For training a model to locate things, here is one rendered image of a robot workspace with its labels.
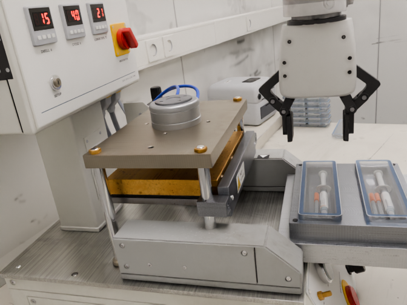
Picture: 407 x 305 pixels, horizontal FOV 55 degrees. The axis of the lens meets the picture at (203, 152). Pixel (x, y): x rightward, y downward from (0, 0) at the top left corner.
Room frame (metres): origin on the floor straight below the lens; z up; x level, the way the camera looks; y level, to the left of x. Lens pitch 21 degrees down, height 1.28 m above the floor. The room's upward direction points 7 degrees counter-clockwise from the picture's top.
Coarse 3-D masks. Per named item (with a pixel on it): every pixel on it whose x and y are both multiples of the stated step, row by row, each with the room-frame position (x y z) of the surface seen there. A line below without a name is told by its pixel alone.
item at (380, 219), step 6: (360, 186) 0.51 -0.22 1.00; (402, 186) 0.49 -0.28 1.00; (360, 192) 0.50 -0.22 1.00; (366, 216) 0.43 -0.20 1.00; (372, 216) 0.42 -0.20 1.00; (378, 216) 0.42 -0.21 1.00; (384, 216) 0.42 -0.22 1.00; (384, 222) 0.42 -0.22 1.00; (390, 222) 0.42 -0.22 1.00; (396, 222) 0.42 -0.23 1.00; (402, 222) 0.41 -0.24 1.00
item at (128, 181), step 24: (120, 168) 0.56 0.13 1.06; (144, 168) 0.55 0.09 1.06; (168, 168) 0.54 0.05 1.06; (192, 168) 0.53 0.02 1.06; (216, 168) 0.51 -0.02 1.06; (120, 192) 0.52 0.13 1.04; (144, 192) 0.51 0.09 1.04; (168, 192) 0.50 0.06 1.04; (192, 192) 0.49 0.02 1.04; (216, 192) 0.48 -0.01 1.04
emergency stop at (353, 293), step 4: (348, 288) 0.52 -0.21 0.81; (352, 288) 0.53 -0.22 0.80; (348, 292) 0.51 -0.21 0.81; (352, 292) 0.52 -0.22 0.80; (348, 296) 0.51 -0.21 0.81; (352, 296) 0.51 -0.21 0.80; (356, 296) 0.52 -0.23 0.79; (348, 300) 0.50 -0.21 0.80; (352, 300) 0.50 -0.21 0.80; (356, 300) 0.51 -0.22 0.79; (352, 304) 0.50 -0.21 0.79; (356, 304) 0.50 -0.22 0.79
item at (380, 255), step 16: (288, 176) 0.64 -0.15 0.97; (288, 192) 0.58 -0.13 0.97; (288, 208) 0.53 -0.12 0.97; (288, 224) 0.49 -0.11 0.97; (304, 240) 0.44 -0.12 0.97; (320, 240) 0.44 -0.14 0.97; (304, 256) 0.43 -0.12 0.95; (320, 256) 0.43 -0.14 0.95; (336, 256) 0.42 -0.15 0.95; (352, 256) 0.41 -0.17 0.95; (368, 256) 0.41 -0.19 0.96; (384, 256) 0.40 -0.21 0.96; (400, 256) 0.40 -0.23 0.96
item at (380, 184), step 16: (368, 160) 0.59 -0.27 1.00; (384, 160) 0.58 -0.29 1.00; (368, 176) 0.54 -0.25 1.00; (384, 176) 0.53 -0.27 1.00; (368, 192) 0.49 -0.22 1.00; (384, 192) 0.48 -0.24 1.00; (400, 192) 0.47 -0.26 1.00; (368, 208) 0.44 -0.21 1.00; (384, 208) 0.44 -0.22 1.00; (400, 208) 0.44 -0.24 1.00
